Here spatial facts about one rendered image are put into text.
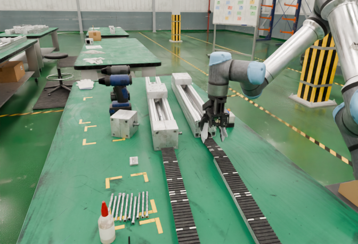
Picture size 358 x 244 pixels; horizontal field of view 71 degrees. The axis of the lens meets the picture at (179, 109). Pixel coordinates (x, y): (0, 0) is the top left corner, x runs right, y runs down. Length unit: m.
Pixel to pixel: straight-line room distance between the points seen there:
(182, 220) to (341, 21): 0.74
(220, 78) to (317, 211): 0.50
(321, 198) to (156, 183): 0.52
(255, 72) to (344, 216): 0.49
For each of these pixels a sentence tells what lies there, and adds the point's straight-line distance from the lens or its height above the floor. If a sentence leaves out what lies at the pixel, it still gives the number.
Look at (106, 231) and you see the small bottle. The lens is 0.70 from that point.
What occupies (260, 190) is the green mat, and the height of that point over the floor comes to 0.78.
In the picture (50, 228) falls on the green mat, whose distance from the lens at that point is 0.81.
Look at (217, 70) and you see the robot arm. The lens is 0.89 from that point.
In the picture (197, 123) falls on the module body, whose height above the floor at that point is 0.85.
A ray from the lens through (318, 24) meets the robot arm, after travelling 1.08.
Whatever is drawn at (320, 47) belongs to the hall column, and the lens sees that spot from 4.13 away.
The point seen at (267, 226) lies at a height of 0.81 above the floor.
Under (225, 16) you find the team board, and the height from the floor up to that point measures 1.16.
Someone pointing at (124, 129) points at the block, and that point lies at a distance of 1.15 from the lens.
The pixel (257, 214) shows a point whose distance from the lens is 0.76.
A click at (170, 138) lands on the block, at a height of 0.83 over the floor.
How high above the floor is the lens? 1.32
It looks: 22 degrees down
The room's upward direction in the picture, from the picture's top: 1 degrees clockwise
